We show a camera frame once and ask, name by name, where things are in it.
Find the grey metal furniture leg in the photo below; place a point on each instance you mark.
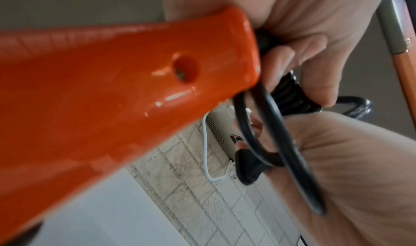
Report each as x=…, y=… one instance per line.
x=395, y=32

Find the white electrical device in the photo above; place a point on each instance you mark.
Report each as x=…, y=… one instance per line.
x=221, y=126

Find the person's left hand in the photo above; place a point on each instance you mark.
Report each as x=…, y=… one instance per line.
x=357, y=178

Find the person's right hand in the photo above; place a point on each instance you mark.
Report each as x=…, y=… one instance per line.
x=312, y=11

